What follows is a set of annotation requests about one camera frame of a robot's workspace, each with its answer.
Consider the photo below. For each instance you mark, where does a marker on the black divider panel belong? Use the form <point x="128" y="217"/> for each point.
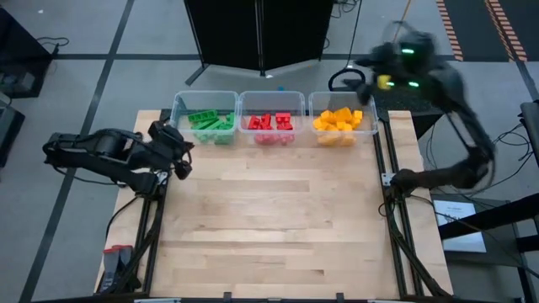
<point x="295" y="29"/>
<point x="223" y="29"/>

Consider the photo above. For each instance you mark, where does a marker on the black metal beam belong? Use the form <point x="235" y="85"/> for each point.
<point x="497" y="214"/>

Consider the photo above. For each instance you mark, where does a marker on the grey clamp with red top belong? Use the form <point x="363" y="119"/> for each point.
<point x="126" y="258"/>
<point x="110" y="269"/>

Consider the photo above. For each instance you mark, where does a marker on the yellow toy building block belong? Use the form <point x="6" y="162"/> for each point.
<point x="326" y="116"/>
<point x="355" y="123"/>
<point x="358" y="114"/>
<point x="341" y="125"/>
<point x="318" y="124"/>

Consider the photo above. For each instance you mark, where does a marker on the black table edge rail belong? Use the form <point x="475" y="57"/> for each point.
<point x="252" y="301"/>

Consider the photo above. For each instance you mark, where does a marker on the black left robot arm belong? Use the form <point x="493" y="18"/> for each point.
<point x="97" y="147"/>

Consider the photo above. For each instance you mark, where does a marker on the white printed sheet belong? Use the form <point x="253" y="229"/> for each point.
<point x="459" y="235"/>

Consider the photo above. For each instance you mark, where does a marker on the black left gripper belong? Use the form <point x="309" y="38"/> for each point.
<point x="168" y="141"/>

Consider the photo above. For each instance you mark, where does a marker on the long green building block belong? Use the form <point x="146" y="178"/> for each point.
<point x="208" y="125"/>
<point x="203" y="115"/>

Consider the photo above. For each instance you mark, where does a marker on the black perforated computer case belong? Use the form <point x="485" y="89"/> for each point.
<point x="396" y="105"/>

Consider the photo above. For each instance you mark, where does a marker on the small yellow one-stud block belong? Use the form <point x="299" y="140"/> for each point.
<point x="348" y="140"/>

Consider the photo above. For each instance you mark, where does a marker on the black equipment box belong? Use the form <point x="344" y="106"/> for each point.
<point x="8" y="134"/>

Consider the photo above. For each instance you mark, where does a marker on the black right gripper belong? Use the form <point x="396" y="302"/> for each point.
<point x="404" y="63"/>

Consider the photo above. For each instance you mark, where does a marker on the clear plastic bin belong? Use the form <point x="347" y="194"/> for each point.
<point x="269" y="101"/>
<point x="189" y="99"/>
<point x="337" y="99"/>

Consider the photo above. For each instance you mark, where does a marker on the green toy building block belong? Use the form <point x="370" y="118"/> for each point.
<point x="205" y="137"/>
<point x="230" y="118"/>
<point x="227" y="127"/>
<point x="225" y="139"/>

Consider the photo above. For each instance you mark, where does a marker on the yellow right gripper tag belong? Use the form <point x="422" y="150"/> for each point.
<point x="384" y="81"/>

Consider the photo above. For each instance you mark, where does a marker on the black mat with orange stripes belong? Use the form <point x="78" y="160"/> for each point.
<point x="484" y="25"/>

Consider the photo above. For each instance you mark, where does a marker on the black cabinet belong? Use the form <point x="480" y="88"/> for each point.
<point x="21" y="46"/>

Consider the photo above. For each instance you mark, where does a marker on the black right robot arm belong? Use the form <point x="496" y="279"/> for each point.
<point x="461" y="105"/>

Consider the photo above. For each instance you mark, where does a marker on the large yellow building block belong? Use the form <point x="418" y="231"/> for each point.
<point x="343" y="114"/>

